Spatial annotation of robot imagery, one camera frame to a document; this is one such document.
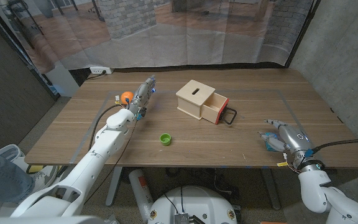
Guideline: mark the grey table leg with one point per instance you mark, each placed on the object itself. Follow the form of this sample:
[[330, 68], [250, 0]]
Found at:
[[270, 186], [113, 186]]

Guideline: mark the white cylinder with orange label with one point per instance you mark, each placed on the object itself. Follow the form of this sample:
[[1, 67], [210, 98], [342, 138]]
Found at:
[[140, 189]]

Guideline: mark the printed backdrop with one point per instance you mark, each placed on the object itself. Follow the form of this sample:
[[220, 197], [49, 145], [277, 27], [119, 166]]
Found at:
[[166, 40]]

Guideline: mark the white power strip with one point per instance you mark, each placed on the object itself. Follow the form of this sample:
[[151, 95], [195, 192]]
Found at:
[[99, 70]]

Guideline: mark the black backdrop frame pole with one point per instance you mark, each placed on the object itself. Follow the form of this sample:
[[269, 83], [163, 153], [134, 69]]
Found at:
[[302, 32], [11, 35]]

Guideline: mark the wooden table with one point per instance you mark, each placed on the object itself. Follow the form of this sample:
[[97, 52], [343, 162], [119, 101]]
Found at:
[[76, 155]]

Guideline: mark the wooden drawer with red front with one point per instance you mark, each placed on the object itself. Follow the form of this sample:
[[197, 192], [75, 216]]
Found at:
[[213, 109]]

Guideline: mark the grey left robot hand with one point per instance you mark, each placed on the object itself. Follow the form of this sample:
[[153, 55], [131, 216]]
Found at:
[[141, 96]]

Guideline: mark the wooden box with slot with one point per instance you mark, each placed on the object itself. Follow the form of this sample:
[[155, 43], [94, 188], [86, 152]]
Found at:
[[194, 96]]

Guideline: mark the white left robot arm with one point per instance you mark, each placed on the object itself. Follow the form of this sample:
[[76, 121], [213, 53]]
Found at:
[[110, 140]]

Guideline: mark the person's leg in jeans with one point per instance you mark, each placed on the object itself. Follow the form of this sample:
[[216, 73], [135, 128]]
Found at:
[[2, 180]]

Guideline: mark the orange ball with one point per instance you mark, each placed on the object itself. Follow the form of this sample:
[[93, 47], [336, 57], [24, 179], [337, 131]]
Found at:
[[126, 96]]

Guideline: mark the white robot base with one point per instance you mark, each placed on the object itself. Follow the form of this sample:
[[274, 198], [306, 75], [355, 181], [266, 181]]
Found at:
[[194, 202]]

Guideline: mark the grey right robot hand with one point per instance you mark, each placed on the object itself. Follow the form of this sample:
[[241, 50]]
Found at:
[[294, 140]]

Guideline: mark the green cup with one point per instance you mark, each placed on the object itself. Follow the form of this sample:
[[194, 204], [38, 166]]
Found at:
[[165, 139]]

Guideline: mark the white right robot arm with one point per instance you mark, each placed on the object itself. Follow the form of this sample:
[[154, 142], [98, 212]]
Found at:
[[312, 193]]

